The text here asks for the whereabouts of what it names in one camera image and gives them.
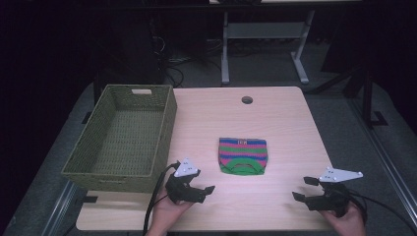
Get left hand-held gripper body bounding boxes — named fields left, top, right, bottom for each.
left=164, top=157, right=202, bottom=205

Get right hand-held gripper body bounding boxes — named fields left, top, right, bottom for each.
left=306, top=166, right=364, bottom=219

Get striped knitted sweater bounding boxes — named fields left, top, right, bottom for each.
left=217, top=137, right=269, bottom=176

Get green woven basket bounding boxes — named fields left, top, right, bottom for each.
left=61, top=84, right=178, bottom=194

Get person's left hand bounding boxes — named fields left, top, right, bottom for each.
left=145, top=188, right=195, bottom=236

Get person's right hand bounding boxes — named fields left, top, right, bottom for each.
left=319, top=200, right=367, bottom=236

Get black metal stand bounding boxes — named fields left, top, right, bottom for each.
left=359, top=62, right=389, bottom=130

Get dark computer tower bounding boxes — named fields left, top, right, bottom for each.
left=96, top=13, right=166, bottom=87

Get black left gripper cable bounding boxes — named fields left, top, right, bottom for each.
left=143, top=161, right=181, bottom=236

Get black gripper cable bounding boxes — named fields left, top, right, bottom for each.
left=345, top=189, right=417, bottom=236
left=143, top=161, right=181, bottom=236

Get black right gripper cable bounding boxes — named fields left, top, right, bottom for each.
left=345, top=189, right=417, bottom=236

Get metal floor rail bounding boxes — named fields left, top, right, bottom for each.
left=41, top=180, right=79, bottom=236
left=346, top=96, right=417, bottom=228

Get black floor cables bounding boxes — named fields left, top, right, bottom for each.
left=153, top=33, right=224, bottom=89

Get grey metal desk frame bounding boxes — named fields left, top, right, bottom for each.
left=220, top=9, right=317, bottom=87

